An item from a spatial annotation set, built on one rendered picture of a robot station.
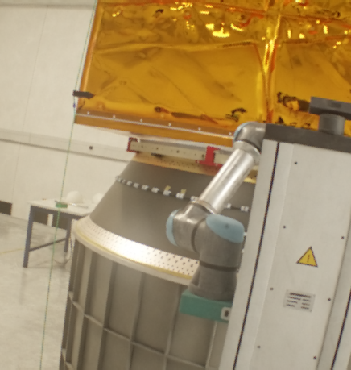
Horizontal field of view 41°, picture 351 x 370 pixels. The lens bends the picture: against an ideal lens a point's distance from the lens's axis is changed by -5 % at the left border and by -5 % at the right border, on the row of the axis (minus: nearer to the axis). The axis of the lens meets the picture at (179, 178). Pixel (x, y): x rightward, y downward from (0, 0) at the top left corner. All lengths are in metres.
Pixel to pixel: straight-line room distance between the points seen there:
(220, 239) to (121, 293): 1.04
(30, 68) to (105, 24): 6.89
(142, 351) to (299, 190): 1.32
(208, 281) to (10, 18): 9.11
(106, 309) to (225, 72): 1.28
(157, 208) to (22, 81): 7.44
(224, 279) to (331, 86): 1.22
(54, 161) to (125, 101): 6.53
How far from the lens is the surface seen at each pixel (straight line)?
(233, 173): 1.61
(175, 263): 2.17
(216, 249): 1.41
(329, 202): 1.27
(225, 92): 2.37
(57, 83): 9.17
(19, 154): 9.41
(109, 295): 2.41
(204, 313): 1.43
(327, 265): 1.28
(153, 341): 2.28
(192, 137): 2.43
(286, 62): 2.37
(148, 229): 2.33
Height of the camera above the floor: 1.64
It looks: 2 degrees down
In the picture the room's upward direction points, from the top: 10 degrees clockwise
